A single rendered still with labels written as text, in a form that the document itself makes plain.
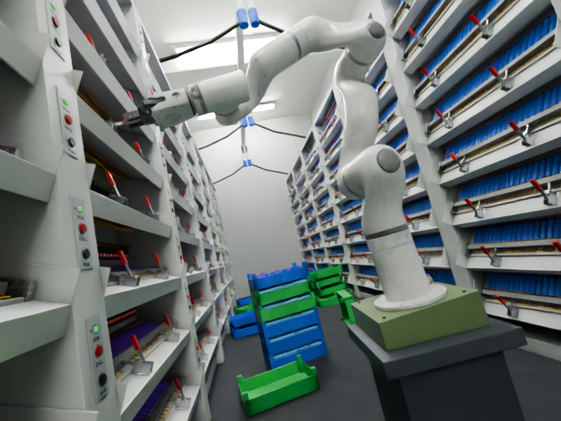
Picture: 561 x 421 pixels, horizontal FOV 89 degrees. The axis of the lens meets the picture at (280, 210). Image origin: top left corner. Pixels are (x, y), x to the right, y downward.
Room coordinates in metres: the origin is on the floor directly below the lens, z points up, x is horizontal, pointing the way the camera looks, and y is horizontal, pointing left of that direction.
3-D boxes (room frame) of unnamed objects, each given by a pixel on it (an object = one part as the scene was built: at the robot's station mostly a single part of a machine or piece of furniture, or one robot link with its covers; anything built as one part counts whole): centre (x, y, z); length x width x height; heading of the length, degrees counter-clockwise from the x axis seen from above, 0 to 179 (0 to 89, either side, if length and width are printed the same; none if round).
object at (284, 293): (1.62, 0.10, 0.36); 0.30 x 0.20 x 0.08; 106
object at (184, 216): (1.84, 0.64, 0.90); 0.20 x 0.09 x 1.81; 99
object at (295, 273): (1.62, 0.10, 0.44); 0.30 x 0.20 x 0.08; 106
